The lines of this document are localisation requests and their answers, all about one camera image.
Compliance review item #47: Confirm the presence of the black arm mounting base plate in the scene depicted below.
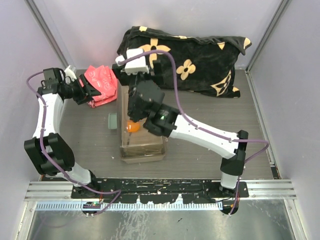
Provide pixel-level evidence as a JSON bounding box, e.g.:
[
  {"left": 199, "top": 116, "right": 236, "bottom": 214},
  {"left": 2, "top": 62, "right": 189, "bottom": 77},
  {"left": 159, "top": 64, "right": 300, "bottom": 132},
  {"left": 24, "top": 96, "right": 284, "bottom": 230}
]
[{"left": 71, "top": 177, "right": 250, "bottom": 205}]

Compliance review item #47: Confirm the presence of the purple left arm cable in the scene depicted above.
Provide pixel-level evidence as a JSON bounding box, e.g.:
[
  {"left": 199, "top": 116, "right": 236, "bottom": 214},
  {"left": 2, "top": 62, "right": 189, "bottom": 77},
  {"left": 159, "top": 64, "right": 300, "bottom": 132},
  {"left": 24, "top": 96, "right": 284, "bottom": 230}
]
[{"left": 26, "top": 70, "right": 122, "bottom": 216}]

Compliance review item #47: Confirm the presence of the pink printed plastic bag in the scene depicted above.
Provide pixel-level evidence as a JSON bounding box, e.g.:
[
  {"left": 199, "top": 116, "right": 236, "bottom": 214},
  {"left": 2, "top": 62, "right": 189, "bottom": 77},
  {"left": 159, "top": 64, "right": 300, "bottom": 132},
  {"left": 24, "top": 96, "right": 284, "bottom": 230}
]
[{"left": 84, "top": 65, "right": 118, "bottom": 108}]

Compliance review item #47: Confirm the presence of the aluminium frame rail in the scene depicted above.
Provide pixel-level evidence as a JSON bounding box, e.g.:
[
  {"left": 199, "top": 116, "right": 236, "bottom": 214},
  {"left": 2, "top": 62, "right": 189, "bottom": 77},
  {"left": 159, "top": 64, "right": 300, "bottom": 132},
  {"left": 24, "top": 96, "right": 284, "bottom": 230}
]
[{"left": 24, "top": 181, "right": 297, "bottom": 215}]

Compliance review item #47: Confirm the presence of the beige plastic tool box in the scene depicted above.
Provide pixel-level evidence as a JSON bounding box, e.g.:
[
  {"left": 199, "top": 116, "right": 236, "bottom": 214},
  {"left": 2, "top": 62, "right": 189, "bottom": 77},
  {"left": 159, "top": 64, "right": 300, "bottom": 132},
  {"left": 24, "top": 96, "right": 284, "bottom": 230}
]
[{"left": 108, "top": 84, "right": 166, "bottom": 164}]

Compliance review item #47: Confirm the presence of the orange tape measure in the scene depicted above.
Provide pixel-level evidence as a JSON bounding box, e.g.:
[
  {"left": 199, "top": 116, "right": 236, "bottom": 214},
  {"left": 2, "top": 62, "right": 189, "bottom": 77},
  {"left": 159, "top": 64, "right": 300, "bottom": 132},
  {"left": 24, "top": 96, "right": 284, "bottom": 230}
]
[{"left": 126, "top": 120, "right": 141, "bottom": 133}]

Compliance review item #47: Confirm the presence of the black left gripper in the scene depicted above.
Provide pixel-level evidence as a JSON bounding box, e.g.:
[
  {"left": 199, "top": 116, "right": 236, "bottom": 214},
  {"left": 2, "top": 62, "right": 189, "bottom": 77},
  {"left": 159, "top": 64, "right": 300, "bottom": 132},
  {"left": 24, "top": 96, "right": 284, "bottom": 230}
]
[{"left": 64, "top": 74, "right": 101, "bottom": 105}]

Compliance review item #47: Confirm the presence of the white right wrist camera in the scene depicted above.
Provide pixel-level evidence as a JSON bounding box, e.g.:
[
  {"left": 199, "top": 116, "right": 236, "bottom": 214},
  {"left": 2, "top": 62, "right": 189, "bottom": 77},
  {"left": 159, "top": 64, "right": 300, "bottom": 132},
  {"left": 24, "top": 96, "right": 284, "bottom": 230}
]
[{"left": 124, "top": 48, "right": 149, "bottom": 75}]

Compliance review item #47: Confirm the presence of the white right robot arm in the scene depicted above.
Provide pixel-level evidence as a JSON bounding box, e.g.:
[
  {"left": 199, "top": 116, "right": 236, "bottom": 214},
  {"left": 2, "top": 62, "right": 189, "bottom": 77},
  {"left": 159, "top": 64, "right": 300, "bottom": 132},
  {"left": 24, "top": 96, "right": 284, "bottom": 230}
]
[{"left": 112, "top": 56, "right": 248, "bottom": 197}]

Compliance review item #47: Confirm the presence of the black floral plush blanket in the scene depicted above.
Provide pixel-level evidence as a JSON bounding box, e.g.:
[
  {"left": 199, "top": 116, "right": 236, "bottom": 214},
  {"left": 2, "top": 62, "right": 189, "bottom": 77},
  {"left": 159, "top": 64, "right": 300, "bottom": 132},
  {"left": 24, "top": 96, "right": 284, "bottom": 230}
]
[{"left": 117, "top": 26, "right": 252, "bottom": 99}]

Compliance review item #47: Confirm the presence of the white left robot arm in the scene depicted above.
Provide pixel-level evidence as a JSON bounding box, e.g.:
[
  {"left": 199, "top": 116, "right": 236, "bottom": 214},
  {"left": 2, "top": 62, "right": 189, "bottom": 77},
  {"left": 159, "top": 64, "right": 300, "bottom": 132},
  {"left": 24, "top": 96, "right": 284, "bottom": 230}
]
[{"left": 24, "top": 65, "right": 101, "bottom": 198}]

